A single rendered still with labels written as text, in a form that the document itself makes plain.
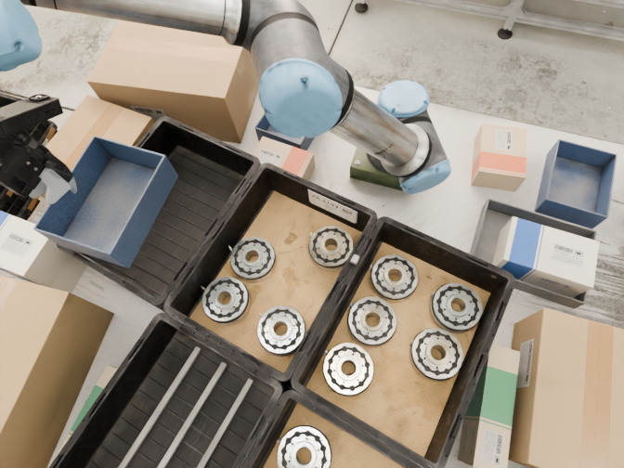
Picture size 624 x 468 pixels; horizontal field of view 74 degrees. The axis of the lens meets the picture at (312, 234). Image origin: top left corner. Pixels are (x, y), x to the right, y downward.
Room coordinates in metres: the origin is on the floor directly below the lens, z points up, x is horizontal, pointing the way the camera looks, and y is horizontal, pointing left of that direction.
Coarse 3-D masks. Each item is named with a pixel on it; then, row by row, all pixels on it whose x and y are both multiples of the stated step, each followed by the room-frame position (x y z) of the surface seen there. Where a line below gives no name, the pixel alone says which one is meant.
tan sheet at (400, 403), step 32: (416, 288) 0.24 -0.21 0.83; (480, 288) 0.22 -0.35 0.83; (416, 320) 0.17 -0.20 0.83; (384, 352) 0.11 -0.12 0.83; (320, 384) 0.06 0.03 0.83; (384, 384) 0.05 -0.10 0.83; (416, 384) 0.04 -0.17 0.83; (448, 384) 0.03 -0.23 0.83; (384, 416) -0.01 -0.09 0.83; (416, 416) -0.02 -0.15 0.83; (416, 448) -0.08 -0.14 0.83
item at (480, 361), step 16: (400, 224) 0.35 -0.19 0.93; (368, 240) 0.33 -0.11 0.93; (432, 240) 0.31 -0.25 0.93; (464, 256) 0.26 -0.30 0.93; (352, 272) 0.26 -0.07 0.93; (496, 272) 0.22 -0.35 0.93; (512, 288) 0.18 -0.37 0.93; (336, 304) 0.21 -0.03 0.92; (496, 320) 0.13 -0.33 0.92; (320, 336) 0.14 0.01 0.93; (480, 352) 0.07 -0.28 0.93; (304, 368) 0.09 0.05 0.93; (480, 368) 0.05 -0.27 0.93; (320, 400) 0.03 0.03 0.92; (464, 400) 0.00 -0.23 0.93; (352, 416) 0.00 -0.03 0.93; (368, 432) -0.03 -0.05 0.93; (448, 432) -0.05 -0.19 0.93; (400, 448) -0.06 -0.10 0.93; (448, 448) -0.07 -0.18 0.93; (432, 464) -0.09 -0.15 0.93
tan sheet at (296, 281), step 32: (256, 224) 0.45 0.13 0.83; (288, 224) 0.44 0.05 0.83; (320, 224) 0.43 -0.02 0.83; (256, 256) 0.37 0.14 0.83; (288, 256) 0.36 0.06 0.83; (256, 288) 0.29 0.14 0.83; (288, 288) 0.28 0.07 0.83; (320, 288) 0.27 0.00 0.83; (256, 320) 0.22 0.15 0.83; (256, 352) 0.15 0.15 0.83
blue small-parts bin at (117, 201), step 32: (96, 160) 0.50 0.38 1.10; (128, 160) 0.51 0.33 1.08; (160, 160) 0.47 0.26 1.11; (96, 192) 0.45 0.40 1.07; (128, 192) 0.44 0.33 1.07; (160, 192) 0.41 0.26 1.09; (64, 224) 0.38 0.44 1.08; (96, 224) 0.38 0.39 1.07; (128, 224) 0.34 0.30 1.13; (96, 256) 0.31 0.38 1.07; (128, 256) 0.30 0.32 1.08
